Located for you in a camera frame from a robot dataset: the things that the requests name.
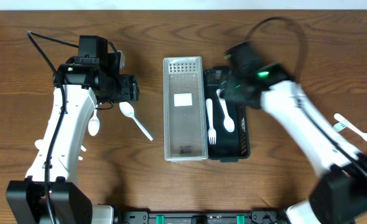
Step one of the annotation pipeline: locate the dark green plastic basket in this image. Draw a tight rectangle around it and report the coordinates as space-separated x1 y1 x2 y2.
203 66 251 162

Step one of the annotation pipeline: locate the white label sticker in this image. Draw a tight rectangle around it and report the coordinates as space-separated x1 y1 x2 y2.
174 93 193 107

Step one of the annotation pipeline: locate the white plastic spoon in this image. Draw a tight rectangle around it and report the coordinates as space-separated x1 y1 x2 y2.
119 102 154 141

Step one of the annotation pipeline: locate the white plastic fork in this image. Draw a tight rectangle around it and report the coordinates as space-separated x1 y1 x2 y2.
205 98 216 145

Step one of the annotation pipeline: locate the clear plastic basket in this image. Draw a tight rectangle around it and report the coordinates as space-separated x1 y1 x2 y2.
163 57 208 162

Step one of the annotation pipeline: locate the pale green plastic fork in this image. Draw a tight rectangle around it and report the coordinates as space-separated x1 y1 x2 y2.
333 120 348 132

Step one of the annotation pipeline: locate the cream plastic spoon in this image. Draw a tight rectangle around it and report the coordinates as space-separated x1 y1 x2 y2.
216 89 235 133

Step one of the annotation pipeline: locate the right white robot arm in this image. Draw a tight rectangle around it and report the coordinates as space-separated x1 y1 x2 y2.
221 41 367 223

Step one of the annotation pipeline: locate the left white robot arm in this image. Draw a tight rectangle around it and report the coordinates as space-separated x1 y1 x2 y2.
6 35 139 223

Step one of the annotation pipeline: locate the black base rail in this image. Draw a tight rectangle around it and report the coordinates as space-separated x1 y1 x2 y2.
119 210 289 224

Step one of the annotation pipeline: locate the small white spoon under arm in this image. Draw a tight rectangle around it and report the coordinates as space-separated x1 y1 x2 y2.
88 108 100 136

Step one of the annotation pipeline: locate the white fork far right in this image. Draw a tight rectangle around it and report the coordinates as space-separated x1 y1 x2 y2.
333 113 367 142

